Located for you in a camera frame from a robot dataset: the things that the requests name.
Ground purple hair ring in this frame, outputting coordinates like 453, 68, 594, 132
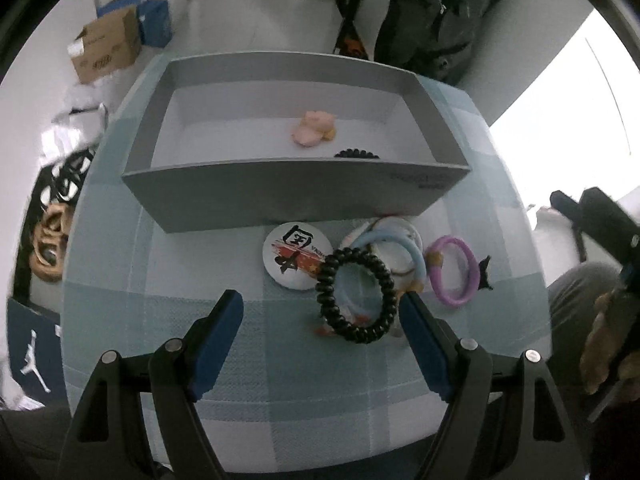
425, 234, 482, 309

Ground pink pig figurine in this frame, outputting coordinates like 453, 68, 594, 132
292, 110, 336, 148

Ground teal checkered tablecloth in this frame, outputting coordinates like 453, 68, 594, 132
62, 54, 551, 472

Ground white round pin badge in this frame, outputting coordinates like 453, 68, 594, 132
262, 222, 333, 292

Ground grey cardboard box tray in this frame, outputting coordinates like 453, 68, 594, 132
122, 51, 471, 233

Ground navy jordan shoe box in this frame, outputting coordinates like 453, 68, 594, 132
6, 298, 67, 405

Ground tan sandals pair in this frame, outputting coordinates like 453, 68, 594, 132
29, 203, 74, 283

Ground black hanging jacket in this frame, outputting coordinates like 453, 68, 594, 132
373, 0, 500, 86

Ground black white sneakers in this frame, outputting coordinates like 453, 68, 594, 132
39, 146, 96, 208

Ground white plastic bags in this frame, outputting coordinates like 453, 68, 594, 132
40, 84, 108, 165

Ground brown cardboard box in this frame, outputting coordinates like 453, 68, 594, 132
67, 6, 142, 84

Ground blue cardboard box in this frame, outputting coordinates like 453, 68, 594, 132
96, 0, 172, 48

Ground white hair ring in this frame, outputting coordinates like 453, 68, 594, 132
339, 216, 426, 276

